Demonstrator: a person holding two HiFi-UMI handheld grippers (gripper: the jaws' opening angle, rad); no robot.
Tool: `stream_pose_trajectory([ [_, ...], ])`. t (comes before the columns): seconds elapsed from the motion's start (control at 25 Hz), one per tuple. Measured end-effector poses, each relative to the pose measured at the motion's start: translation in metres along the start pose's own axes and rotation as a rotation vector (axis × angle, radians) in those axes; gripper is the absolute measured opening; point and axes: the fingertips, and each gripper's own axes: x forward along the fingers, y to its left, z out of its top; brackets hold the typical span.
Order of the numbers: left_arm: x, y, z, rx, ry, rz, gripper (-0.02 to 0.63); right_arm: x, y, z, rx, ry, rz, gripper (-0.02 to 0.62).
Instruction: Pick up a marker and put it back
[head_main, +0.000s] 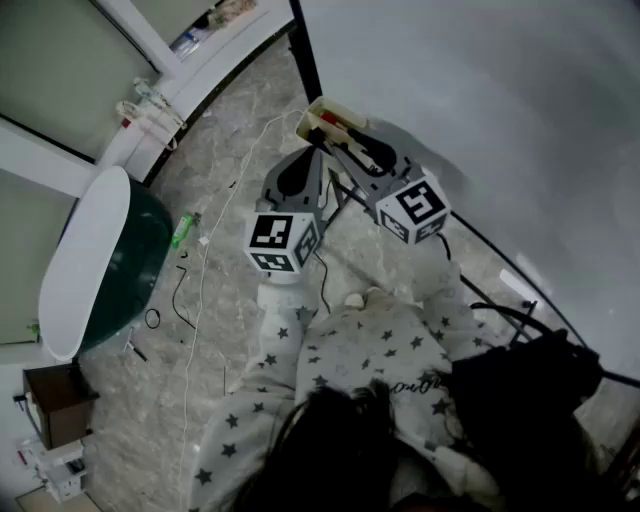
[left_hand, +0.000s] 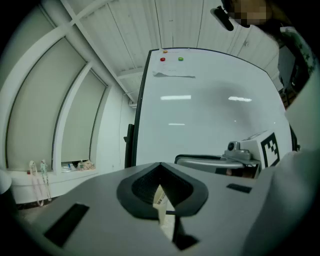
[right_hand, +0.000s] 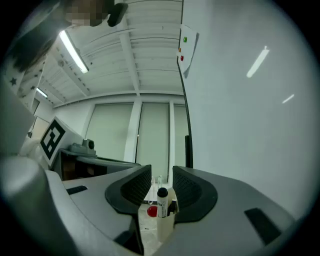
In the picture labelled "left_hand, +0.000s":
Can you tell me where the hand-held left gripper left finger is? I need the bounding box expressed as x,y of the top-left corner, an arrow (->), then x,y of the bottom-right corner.
22,161 -> 186,256

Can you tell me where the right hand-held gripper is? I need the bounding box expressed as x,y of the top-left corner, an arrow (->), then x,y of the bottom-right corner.
174,129 -> 281,179

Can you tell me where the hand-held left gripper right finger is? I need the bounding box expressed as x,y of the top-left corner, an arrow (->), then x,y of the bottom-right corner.
159,161 -> 260,256

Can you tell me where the cream power strip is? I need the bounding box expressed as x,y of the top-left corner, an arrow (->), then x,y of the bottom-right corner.
152,184 -> 176,242

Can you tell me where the person's right forearm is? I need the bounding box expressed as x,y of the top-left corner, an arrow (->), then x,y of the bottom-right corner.
242,148 -> 320,256

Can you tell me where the whiteboard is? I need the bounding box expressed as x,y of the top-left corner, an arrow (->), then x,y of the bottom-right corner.
131,46 -> 293,169

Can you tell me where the beige crumpled bundle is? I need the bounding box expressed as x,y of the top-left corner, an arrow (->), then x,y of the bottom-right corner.
77,159 -> 96,172

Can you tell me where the clear plastic packet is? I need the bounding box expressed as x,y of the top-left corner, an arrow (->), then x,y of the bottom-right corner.
61,161 -> 77,173

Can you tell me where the narrow window blind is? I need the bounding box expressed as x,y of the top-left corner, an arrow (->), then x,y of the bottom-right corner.
60,69 -> 108,164

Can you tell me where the white paper sheet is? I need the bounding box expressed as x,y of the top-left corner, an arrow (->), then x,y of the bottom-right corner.
151,48 -> 196,79

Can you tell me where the large window blind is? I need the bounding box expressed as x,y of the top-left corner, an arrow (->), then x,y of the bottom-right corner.
5,36 -> 88,172

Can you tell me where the person's star-print top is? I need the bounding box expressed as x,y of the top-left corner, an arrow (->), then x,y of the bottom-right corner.
278,24 -> 320,151

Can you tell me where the green patterned lanyard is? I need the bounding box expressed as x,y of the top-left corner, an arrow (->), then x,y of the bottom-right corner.
39,158 -> 53,202

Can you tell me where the pink lanyard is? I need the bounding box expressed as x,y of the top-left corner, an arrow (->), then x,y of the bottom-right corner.
28,159 -> 45,208

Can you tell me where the black head-worn camera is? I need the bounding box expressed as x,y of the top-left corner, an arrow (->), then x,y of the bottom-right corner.
209,5 -> 235,32

